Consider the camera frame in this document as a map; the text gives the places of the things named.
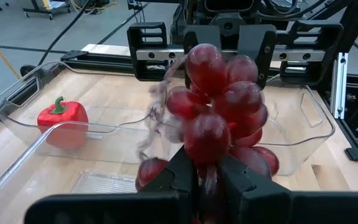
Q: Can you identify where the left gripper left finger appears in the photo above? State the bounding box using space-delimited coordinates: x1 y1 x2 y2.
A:
24 146 199 224

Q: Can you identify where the black rolling cart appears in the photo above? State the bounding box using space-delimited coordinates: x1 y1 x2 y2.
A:
22 0 71 21

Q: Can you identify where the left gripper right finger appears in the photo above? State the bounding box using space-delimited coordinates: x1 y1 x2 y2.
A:
218 154 358 224

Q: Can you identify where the black floor cable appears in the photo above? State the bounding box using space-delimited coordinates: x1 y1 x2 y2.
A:
37 0 91 66

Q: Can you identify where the red toy grape bunch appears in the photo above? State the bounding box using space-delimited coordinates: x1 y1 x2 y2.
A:
134 42 280 224

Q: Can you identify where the clear plastic bin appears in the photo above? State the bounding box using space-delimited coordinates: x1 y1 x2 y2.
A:
0 120 186 212
0 60 336 177

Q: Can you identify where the red toy bell pepper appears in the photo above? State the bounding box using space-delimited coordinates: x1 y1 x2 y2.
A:
37 95 90 150

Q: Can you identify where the silver frame bracket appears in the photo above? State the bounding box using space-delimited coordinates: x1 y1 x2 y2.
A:
330 52 349 120

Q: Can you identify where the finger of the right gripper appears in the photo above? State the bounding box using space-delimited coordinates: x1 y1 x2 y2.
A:
237 24 278 90
183 25 220 88

